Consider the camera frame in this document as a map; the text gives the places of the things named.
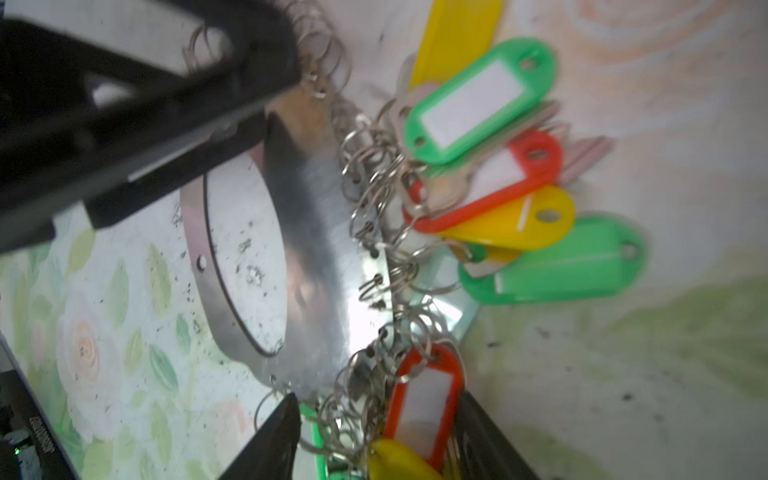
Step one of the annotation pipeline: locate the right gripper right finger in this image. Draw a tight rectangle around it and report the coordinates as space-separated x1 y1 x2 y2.
453 389 540 480

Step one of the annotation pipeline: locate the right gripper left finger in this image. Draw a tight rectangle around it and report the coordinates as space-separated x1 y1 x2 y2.
220 393 301 480

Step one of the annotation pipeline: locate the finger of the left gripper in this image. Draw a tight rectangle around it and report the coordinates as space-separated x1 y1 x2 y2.
1 1 301 252

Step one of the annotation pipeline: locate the red key tag bottom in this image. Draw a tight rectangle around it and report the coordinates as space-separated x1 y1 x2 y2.
383 343 464 471

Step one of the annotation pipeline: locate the large metal key ring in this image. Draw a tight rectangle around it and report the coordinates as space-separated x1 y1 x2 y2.
179 89 397 403

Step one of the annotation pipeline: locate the yellow key tag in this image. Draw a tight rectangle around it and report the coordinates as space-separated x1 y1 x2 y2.
408 0 504 90
437 186 576 251

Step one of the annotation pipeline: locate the yellow key tag top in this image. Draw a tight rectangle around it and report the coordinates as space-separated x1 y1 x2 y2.
408 0 504 90

